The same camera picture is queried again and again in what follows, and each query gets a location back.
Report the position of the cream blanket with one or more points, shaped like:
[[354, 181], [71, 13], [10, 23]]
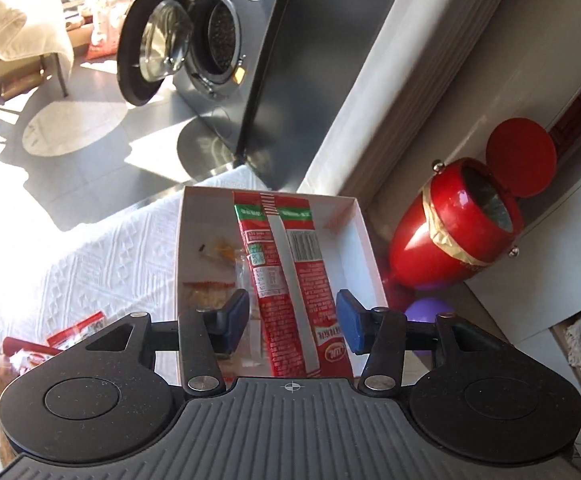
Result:
[[30, 25]]

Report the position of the red white snack packet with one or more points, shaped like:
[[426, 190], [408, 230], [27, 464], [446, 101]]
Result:
[[25, 346], [78, 330]]

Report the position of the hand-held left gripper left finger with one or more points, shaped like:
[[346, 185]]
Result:
[[233, 322]]

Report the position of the long red snack packet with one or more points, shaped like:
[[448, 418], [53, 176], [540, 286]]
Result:
[[315, 280]]

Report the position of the pink cardboard box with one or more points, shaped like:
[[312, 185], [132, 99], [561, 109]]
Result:
[[195, 220]]

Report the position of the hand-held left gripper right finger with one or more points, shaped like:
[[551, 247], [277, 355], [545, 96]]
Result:
[[350, 322]]

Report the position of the white cabinet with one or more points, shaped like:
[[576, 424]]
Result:
[[545, 260]]

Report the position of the purple balloon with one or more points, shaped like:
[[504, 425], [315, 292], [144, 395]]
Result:
[[428, 310]]

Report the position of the white textured tablecloth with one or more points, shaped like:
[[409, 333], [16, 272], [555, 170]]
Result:
[[95, 260]]

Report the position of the grey curtain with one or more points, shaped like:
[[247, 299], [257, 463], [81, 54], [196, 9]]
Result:
[[420, 85]]

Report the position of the red white bag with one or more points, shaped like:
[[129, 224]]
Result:
[[101, 50]]

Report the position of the grey washing machine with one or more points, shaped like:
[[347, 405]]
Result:
[[290, 60]]

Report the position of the dark-legged chair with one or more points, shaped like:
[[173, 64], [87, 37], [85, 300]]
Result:
[[58, 72]]

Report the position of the oval white rug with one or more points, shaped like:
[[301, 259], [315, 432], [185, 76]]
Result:
[[70, 127]]

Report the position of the snack packets inside box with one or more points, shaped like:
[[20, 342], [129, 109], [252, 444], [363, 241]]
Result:
[[215, 270]]

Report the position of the wooden box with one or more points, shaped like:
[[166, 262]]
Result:
[[23, 85]]

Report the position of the red trash can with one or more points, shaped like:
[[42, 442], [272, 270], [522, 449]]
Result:
[[445, 240]]

